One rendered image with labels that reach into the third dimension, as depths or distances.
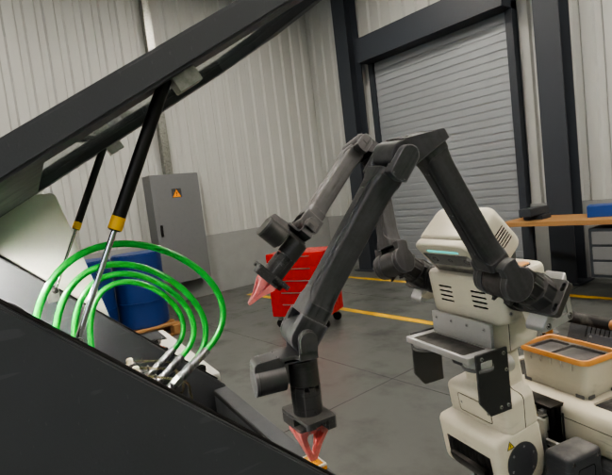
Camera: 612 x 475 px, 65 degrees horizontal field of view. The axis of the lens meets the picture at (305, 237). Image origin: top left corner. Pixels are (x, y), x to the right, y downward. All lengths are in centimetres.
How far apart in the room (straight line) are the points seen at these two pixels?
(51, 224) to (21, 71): 654
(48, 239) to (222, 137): 743
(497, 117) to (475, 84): 60
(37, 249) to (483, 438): 123
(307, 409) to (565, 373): 90
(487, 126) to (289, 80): 405
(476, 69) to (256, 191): 416
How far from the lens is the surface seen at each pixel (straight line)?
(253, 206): 887
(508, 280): 109
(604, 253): 566
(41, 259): 136
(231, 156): 870
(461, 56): 785
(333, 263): 88
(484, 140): 753
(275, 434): 116
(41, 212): 136
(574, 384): 162
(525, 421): 144
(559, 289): 121
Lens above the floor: 147
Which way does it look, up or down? 5 degrees down
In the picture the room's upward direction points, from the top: 7 degrees counter-clockwise
